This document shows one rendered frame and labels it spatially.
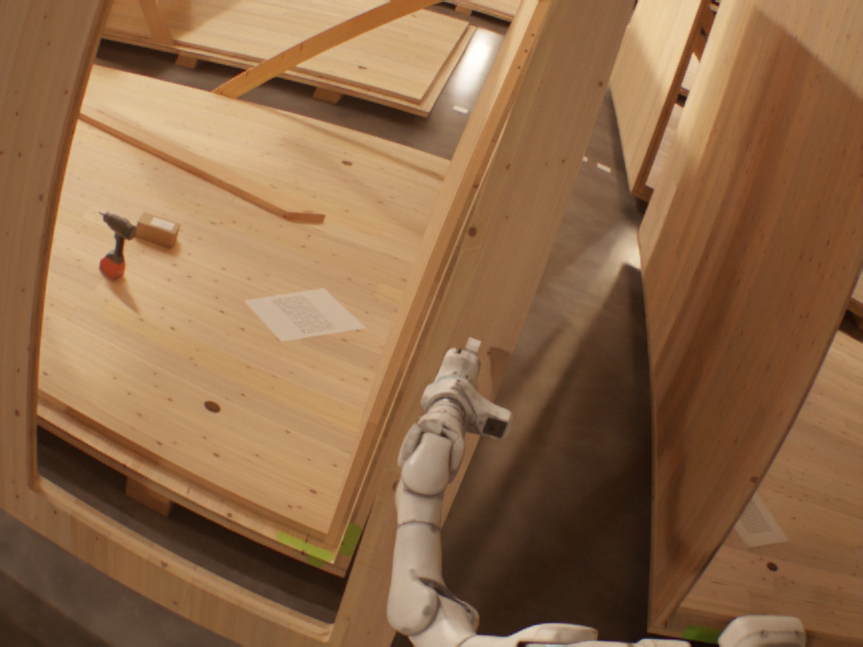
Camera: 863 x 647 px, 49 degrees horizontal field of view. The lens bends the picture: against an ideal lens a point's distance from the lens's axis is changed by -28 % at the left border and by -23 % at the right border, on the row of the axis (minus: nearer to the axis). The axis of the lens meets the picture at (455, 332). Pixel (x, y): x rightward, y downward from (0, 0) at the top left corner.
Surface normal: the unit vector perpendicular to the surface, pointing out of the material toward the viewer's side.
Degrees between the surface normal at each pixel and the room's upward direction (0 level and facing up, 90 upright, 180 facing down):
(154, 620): 0
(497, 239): 90
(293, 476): 0
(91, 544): 90
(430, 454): 7
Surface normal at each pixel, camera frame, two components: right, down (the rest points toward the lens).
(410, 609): -0.65, -0.51
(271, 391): 0.34, -0.83
